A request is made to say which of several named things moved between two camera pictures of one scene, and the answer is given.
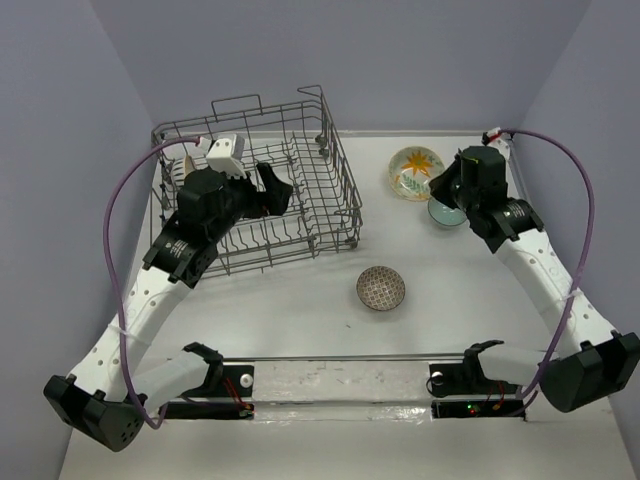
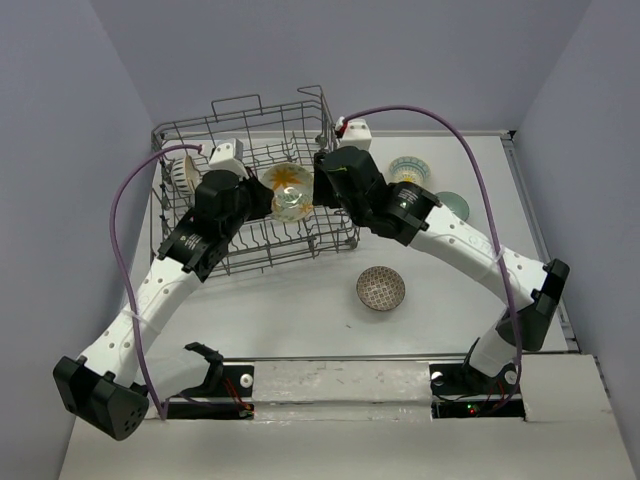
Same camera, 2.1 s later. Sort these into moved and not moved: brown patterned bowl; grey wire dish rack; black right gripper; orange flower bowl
Moved: orange flower bowl; black right gripper
Not moved: brown patterned bowl; grey wire dish rack
